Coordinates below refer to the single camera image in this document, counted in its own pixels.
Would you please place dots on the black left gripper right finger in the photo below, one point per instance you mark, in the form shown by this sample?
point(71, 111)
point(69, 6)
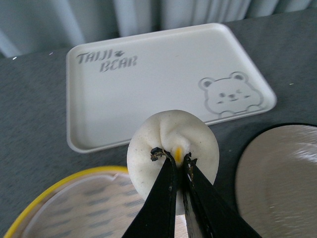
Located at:
point(207, 214)

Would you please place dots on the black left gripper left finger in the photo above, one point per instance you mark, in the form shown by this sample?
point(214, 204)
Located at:
point(156, 218)

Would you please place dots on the beige plate with black rim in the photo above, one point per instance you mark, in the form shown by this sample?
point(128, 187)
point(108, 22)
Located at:
point(276, 182)

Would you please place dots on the white steamed bun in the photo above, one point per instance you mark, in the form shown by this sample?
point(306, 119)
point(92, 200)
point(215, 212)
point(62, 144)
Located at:
point(177, 132)

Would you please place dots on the cream bear tray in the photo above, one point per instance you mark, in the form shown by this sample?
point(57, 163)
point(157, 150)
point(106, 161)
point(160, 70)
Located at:
point(112, 86)

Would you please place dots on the white steamer cloth liner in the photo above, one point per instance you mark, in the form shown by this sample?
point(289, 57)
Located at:
point(99, 205)

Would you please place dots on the yellow bamboo steamer basket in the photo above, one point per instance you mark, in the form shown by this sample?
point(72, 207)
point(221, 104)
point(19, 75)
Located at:
point(67, 205)

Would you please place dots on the grey curtain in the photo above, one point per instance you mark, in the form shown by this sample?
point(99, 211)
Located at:
point(30, 26)

